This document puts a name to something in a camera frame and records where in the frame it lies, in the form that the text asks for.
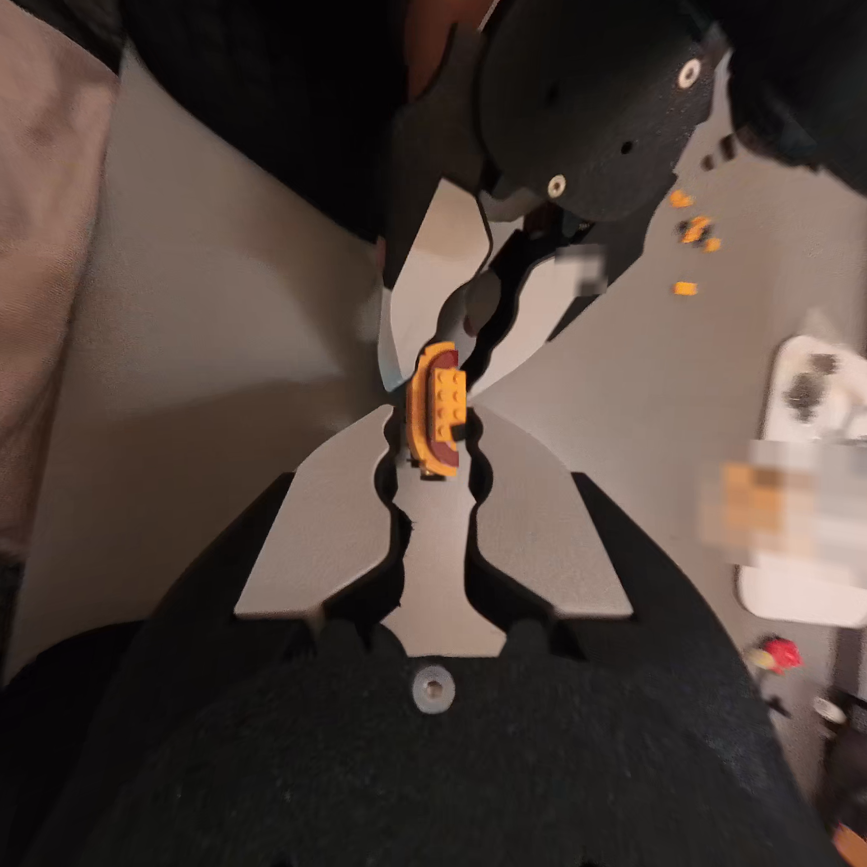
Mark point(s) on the orange lego plate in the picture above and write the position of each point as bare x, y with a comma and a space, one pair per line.
685, 288

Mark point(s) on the person's beige hoodie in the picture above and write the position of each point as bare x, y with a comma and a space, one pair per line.
47, 271

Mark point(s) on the orange lego bracket piece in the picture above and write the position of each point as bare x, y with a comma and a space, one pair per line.
681, 198

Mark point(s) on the small red lego piece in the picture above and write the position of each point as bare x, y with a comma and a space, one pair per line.
779, 653

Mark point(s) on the clear bag of dark parts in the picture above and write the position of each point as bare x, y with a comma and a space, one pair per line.
806, 393

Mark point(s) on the black lego slope piece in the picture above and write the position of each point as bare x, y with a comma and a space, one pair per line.
727, 145

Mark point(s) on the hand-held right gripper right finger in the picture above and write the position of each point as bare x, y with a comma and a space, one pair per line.
542, 535

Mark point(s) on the person's left hand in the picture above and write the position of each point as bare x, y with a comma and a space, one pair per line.
440, 40

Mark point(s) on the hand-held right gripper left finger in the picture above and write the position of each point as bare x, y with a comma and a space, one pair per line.
325, 521

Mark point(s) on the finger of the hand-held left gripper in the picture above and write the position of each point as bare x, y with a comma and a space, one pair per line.
423, 271
535, 318

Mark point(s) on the white book stand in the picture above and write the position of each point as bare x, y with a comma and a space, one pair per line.
792, 596

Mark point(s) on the person's left forearm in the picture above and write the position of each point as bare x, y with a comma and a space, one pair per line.
271, 101

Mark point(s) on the orange lego car front assembly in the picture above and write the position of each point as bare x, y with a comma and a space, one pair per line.
440, 393

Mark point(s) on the cluster of small lego pieces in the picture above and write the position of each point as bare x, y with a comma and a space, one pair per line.
697, 231

